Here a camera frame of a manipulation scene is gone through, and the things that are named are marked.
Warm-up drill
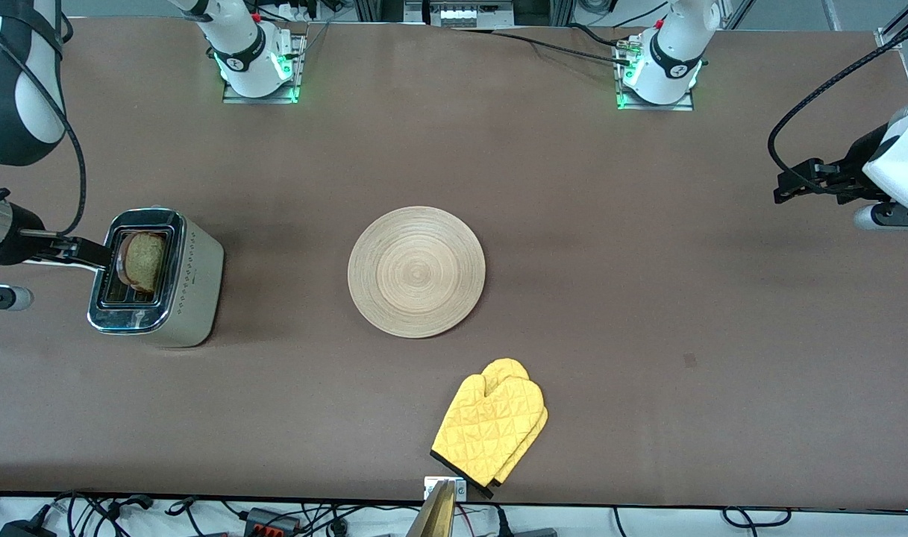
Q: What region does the silver two-slot toaster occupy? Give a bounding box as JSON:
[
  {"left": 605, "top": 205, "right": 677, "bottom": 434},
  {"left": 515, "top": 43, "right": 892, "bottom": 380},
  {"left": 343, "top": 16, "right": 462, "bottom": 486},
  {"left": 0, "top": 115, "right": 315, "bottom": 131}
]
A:
[{"left": 87, "top": 205, "right": 225, "bottom": 349}]

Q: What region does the white power strip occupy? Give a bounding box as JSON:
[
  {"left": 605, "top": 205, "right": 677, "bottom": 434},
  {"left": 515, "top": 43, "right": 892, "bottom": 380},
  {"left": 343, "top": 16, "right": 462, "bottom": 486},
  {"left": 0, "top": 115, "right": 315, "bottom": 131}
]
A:
[{"left": 430, "top": 0, "right": 516, "bottom": 29}]

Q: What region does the small metal mount bracket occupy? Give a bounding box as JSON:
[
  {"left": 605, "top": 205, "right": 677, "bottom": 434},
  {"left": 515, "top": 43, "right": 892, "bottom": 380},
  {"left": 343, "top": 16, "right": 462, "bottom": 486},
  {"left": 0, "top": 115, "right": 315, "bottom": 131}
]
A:
[{"left": 424, "top": 477, "right": 468, "bottom": 502}]

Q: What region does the aluminium table corner bracket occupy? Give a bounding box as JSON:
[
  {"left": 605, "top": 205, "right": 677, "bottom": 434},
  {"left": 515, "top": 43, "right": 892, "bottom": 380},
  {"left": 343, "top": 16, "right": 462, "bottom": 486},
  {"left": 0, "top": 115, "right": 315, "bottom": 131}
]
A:
[{"left": 875, "top": 0, "right": 908, "bottom": 50}]

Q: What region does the brass coloured camera pole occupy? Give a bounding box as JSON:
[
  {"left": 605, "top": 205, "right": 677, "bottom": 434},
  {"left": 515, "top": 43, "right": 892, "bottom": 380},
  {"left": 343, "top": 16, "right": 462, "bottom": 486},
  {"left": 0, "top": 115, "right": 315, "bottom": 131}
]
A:
[{"left": 405, "top": 480, "right": 458, "bottom": 537}]

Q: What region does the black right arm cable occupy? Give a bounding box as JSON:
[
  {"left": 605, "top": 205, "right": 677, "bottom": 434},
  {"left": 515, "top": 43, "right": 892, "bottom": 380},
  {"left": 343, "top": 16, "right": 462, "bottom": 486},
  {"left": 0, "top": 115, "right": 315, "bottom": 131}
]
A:
[{"left": 0, "top": 15, "right": 87, "bottom": 236}]

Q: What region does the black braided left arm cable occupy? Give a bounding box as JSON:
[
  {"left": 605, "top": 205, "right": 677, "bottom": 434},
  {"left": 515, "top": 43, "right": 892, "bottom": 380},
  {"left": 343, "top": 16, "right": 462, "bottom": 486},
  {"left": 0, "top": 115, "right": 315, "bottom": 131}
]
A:
[{"left": 767, "top": 13, "right": 908, "bottom": 180}]

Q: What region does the black red connector box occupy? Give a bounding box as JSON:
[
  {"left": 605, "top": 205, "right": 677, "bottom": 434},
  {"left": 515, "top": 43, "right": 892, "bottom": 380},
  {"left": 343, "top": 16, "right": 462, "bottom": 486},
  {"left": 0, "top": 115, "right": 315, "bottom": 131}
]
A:
[{"left": 243, "top": 507, "right": 302, "bottom": 535}]

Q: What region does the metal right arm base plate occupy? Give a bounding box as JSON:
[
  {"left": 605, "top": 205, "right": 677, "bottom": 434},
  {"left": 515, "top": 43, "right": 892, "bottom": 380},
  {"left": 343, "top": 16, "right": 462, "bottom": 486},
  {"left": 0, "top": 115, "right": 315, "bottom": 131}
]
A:
[{"left": 222, "top": 34, "right": 307, "bottom": 105}]

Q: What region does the brown bread slice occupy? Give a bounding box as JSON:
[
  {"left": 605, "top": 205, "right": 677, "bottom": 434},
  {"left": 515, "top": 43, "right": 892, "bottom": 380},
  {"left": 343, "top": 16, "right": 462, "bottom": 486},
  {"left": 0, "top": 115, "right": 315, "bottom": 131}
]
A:
[{"left": 116, "top": 231, "right": 166, "bottom": 294}]

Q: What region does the thick black table cable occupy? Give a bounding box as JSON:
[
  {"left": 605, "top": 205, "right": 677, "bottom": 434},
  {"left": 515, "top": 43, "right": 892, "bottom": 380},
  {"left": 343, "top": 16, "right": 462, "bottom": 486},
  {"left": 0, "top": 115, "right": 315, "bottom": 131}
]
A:
[{"left": 568, "top": 22, "right": 622, "bottom": 48}]

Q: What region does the round wooden plate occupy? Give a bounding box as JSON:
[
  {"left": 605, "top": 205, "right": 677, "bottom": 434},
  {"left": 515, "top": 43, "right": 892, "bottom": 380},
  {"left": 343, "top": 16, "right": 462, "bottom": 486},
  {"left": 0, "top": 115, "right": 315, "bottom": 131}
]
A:
[{"left": 347, "top": 206, "right": 486, "bottom": 339}]

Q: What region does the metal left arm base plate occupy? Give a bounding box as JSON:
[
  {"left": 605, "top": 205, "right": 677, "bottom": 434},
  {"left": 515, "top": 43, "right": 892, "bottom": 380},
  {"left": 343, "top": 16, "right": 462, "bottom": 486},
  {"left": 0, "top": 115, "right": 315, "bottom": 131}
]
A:
[{"left": 616, "top": 37, "right": 695, "bottom": 113}]

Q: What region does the white toaster power cord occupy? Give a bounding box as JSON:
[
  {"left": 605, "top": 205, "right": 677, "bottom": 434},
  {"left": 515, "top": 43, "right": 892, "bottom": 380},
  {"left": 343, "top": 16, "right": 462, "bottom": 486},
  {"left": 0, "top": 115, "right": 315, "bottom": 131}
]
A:
[{"left": 21, "top": 254, "right": 96, "bottom": 271}]

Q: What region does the thin black table cable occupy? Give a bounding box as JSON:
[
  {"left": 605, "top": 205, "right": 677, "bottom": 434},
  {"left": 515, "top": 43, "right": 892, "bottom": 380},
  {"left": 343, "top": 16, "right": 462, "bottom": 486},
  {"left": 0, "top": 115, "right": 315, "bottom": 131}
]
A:
[{"left": 454, "top": 27, "right": 633, "bottom": 66}]

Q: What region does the yellow quilted oven mitt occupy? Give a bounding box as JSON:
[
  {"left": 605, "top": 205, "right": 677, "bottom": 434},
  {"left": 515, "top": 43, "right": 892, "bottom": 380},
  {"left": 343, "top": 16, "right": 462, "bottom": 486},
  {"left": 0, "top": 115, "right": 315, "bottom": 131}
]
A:
[
  {"left": 482, "top": 358, "right": 550, "bottom": 500},
  {"left": 430, "top": 373, "right": 542, "bottom": 493}
]

